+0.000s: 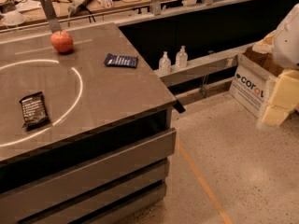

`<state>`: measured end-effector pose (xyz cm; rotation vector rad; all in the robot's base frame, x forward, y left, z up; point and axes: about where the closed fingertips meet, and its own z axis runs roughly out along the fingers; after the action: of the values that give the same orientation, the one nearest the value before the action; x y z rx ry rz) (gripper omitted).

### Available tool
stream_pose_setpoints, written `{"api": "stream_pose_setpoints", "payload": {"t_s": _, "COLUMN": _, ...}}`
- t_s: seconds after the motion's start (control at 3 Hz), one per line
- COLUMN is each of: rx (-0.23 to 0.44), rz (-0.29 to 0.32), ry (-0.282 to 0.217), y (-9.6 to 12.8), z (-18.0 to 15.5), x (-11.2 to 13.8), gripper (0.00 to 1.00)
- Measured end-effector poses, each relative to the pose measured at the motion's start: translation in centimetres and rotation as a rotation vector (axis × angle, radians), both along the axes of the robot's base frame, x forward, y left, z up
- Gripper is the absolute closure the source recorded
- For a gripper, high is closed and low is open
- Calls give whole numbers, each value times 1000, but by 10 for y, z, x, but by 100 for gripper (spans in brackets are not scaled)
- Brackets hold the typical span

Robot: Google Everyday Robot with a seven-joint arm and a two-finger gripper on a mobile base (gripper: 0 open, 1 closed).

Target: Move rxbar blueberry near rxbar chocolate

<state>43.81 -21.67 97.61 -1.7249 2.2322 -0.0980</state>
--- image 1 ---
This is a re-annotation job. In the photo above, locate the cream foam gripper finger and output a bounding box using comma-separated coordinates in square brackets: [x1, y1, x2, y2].
[269, 70, 299, 113]
[258, 105, 290, 127]

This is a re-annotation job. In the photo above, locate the blue rxbar blueberry wrapper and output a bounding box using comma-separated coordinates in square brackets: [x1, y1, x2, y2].
[104, 53, 138, 68]

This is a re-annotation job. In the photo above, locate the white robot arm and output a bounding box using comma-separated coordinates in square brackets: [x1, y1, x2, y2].
[253, 4, 299, 126]

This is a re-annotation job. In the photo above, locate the black rxbar chocolate wrapper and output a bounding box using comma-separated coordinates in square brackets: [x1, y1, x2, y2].
[19, 91, 50, 128]

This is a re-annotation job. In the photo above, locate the cardboard box with logo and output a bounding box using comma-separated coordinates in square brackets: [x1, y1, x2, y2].
[229, 45, 283, 118]

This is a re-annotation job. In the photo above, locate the right clear sanitizer bottle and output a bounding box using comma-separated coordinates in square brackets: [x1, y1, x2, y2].
[176, 46, 188, 68]

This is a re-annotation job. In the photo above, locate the clear sanitizer bottle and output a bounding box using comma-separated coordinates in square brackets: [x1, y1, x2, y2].
[159, 51, 171, 74]
[176, 46, 188, 68]

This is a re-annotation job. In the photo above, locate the left clear sanitizer bottle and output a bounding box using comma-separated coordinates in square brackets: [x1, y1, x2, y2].
[159, 51, 171, 74]

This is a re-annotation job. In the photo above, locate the small snack packet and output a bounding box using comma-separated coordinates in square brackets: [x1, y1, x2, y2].
[97, 0, 113, 8]

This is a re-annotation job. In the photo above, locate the grey drawer cabinet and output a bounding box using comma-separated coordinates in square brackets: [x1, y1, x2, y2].
[0, 107, 176, 224]

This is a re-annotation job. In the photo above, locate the white power strip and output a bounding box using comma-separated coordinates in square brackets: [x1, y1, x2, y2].
[67, 0, 92, 15]

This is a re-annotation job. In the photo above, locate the red apple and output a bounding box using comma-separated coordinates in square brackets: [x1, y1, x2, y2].
[50, 31, 73, 53]

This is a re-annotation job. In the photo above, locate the white bowl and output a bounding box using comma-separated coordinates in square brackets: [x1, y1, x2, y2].
[1, 10, 26, 26]

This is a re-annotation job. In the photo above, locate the wooden workbench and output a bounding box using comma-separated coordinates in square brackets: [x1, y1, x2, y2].
[0, 0, 179, 30]

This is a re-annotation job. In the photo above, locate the metal railing frame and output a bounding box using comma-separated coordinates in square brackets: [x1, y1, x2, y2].
[0, 0, 299, 35]

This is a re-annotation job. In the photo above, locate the grey metal bracket post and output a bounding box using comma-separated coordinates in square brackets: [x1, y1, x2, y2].
[39, 0, 61, 33]

